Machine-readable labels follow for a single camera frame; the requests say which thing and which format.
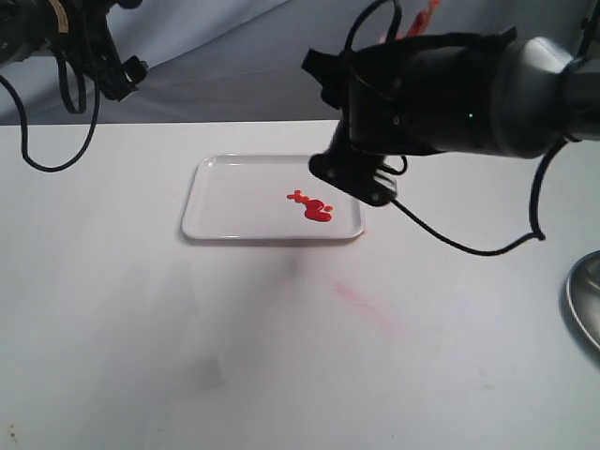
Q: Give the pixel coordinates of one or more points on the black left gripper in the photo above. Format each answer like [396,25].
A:
[94,53]

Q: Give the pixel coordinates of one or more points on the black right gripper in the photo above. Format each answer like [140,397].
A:
[356,173]

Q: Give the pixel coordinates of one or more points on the red sauce squeeze bottle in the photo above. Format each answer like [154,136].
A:
[421,21]

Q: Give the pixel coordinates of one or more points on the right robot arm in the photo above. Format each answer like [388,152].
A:
[494,95]

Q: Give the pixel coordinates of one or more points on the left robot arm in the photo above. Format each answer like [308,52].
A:
[44,27]

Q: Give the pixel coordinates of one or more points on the red sauce puddle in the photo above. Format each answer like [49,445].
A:
[315,209]

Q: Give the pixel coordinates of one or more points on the white rectangular plastic tray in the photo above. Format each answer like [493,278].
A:
[244,198]

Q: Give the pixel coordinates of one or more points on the metal bowl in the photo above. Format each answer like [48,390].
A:
[580,303]

